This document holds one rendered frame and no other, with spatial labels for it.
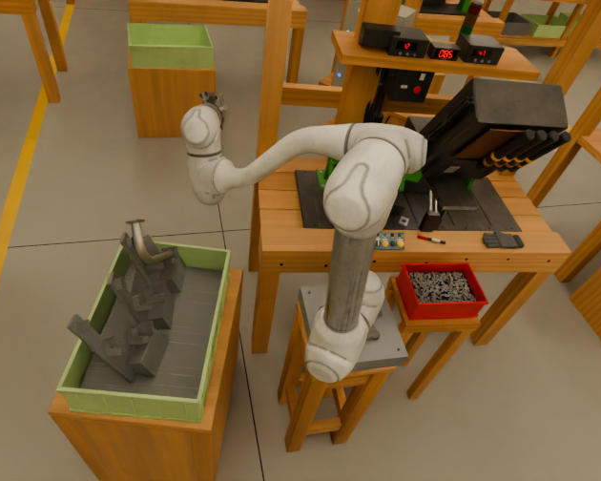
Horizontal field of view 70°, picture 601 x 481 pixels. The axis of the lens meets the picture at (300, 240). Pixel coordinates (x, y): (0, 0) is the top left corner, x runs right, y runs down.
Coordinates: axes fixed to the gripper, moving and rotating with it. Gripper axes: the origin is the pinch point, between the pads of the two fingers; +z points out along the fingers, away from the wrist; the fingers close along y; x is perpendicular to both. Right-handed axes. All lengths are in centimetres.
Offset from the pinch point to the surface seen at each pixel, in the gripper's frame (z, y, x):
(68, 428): -59, -73, 79
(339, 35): 44, 4, -52
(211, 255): -10, -51, 24
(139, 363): -56, -58, 44
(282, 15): 31.7, 18.8, -31.8
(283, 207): 27, -57, -5
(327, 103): 57, -24, -39
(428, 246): 10, -91, -63
